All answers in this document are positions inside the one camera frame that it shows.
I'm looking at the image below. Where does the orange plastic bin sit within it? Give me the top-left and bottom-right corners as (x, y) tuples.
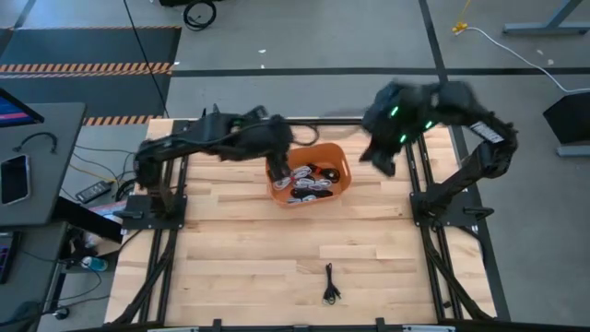
(265, 141), (353, 208)

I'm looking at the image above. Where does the white floor cable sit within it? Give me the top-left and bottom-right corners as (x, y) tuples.
(464, 26), (590, 94)

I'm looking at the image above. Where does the black smartphone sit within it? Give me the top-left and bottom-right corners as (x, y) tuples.
(0, 153), (32, 207)

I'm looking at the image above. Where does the grey desk leg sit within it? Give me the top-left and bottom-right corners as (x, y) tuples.
(501, 0), (590, 37)

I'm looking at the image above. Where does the computer monitor screen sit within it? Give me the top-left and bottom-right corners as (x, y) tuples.
(0, 87), (46, 129)

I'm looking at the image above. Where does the clear water bottle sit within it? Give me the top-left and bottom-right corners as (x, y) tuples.
(79, 255), (110, 274)

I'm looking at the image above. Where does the yellow hanging cable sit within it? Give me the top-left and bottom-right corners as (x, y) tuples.
(451, 0), (474, 37)

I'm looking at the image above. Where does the black box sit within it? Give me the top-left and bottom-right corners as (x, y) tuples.
(541, 90), (590, 146)

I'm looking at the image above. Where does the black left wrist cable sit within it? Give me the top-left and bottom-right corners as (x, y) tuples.
(289, 123), (321, 148)

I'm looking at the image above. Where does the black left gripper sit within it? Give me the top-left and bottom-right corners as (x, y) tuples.
(257, 114), (297, 183)

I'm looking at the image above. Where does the black aluminium table frame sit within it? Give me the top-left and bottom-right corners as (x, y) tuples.
(110, 116), (511, 325)

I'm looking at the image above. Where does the coiled black cable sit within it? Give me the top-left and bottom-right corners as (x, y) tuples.
(182, 0), (218, 32)

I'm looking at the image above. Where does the black USB-C cable bundle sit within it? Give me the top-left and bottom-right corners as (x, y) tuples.
(322, 262), (342, 306)
(289, 187), (334, 200)

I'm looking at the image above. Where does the short curved black cable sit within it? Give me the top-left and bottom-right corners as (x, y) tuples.
(11, 131), (59, 155)

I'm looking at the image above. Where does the grey desk foot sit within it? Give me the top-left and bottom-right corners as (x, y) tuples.
(554, 143), (590, 159)

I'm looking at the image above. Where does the grey desk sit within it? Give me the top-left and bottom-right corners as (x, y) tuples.
(0, 101), (88, 228)

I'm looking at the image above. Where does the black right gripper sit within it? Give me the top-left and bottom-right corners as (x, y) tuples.
(359, 133), (400, 179)

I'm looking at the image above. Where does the black remote control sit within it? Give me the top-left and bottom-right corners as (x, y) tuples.
(75, 180), (113, 205)

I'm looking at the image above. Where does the black hazard striped floor mat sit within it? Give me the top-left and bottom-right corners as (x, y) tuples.
(0, 25), (183, 127)

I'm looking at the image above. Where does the long black cable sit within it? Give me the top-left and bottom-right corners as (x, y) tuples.
(122, 0), (171, 120)

